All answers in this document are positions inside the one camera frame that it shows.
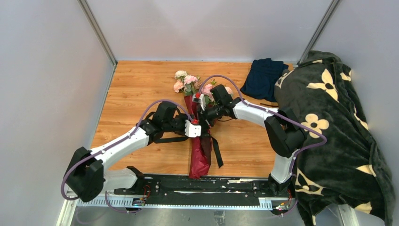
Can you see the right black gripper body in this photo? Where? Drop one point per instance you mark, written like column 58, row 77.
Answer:
column 214, row 112

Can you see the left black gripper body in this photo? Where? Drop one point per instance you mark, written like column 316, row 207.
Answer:
column 177, row 125

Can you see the pink fake flower bunch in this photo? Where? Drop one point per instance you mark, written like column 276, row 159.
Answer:
column 190, row 85

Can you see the black printed ribbon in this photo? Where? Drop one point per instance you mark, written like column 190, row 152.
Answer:
column 215, row 145

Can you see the maroon wrapping paper sheet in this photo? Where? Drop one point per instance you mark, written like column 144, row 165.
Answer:
column 201, row 146

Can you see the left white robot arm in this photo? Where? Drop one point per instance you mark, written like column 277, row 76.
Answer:
column 88, row 173

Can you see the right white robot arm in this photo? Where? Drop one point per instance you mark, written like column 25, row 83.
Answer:
column 285, row 135

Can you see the dark blue folded cloth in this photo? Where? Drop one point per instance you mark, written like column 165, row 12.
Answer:
column 262, row 77

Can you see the black floral blanket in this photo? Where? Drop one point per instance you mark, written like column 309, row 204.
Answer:
column 342, row 163

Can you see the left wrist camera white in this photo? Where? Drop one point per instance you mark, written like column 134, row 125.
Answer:
column 192, row 128

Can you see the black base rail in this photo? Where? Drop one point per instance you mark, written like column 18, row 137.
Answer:
column 208, row 191

